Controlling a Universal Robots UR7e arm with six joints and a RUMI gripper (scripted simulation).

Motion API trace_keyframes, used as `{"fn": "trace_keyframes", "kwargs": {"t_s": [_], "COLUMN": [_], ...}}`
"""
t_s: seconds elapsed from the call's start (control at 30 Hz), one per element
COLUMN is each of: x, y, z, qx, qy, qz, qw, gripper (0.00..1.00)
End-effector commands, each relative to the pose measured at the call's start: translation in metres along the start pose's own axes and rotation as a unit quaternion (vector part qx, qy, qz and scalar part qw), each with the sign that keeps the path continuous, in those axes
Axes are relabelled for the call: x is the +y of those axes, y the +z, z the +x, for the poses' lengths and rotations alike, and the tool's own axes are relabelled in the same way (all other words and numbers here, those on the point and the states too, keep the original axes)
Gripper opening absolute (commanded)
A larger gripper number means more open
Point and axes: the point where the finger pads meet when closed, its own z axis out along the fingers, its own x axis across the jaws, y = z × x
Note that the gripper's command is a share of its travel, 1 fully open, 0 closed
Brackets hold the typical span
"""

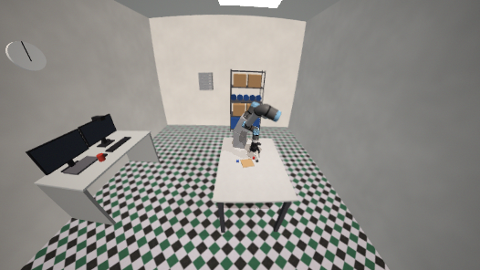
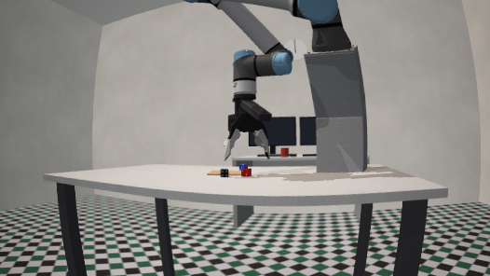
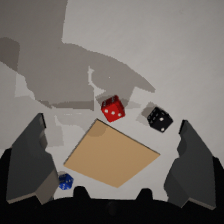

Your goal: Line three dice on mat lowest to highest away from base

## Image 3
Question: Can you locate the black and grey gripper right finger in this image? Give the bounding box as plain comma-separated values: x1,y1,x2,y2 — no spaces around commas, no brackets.
164,120,224,224

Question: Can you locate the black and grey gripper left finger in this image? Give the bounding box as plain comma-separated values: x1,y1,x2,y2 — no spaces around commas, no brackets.
0,113,60,224

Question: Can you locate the red die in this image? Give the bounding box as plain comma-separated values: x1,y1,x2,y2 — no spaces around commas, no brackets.
101,95,125,123

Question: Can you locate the tan flat mat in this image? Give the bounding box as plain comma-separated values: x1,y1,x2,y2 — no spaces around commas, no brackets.
63,119,160,188

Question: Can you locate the blue die with white pips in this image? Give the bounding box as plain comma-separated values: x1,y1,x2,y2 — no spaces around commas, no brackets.
58,173,74,190

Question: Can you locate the black die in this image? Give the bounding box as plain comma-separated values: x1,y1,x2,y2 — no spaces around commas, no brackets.
147,107,173,133

